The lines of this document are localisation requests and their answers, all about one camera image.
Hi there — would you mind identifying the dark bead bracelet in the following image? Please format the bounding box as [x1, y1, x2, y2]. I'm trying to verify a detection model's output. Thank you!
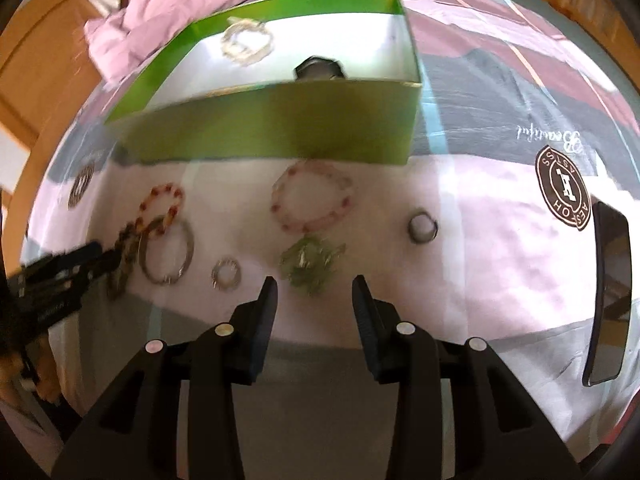
[106, 224, 147, 302]

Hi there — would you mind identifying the black smartphone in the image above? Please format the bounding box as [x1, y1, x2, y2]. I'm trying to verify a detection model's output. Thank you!
[582, 200, 632, 387]

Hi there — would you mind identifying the white bead bracelet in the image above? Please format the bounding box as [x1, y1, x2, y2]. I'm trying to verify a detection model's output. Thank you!
[221, 16, 275, 66]

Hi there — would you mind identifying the black wrist watch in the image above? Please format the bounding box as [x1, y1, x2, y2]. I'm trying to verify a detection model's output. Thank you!
[292, 56, 347, 83]

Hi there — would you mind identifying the green cardboard box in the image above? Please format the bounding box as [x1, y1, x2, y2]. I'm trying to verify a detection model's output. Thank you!
[102, 0, 424, 167]

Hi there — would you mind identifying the pink bead bracelet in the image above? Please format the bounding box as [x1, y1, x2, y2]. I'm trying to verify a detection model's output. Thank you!
[270, 160, 357, 234]

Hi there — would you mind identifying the wooden bed headboard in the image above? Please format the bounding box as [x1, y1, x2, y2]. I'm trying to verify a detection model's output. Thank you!
[0, 0, 128, 206]

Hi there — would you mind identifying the green bead bracelet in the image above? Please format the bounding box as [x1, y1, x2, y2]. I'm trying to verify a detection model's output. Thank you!
[278, 235, 346, 297]

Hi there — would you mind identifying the small silver ring bracelet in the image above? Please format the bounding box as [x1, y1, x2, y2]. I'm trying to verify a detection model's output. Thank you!
[210, 257, 242, 291]

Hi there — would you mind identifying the thin dark ring bangle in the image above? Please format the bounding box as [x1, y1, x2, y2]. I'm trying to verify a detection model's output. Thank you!
[407, 209, 441, 245]

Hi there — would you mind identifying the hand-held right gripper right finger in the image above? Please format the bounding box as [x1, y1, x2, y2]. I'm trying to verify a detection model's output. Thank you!
[352, 275, 591, 480]

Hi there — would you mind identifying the red orange bead bracelet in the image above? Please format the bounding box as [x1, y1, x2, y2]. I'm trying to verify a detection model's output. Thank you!
[136, 183, 186, 235]

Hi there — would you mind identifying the large silver bangle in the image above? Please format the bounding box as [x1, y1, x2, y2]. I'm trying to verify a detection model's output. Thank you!
[138, 217, 195, 286]

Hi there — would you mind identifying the pink quilt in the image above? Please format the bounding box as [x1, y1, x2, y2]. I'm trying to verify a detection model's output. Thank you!
[84, 0, 282, 82]

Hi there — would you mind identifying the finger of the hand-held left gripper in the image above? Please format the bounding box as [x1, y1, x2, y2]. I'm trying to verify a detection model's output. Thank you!
[62, 241, 106, 263]
[72, 252, 125, 283]

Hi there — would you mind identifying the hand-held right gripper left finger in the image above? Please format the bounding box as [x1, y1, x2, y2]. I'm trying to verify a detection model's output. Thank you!
[52, 276, 278, 480]

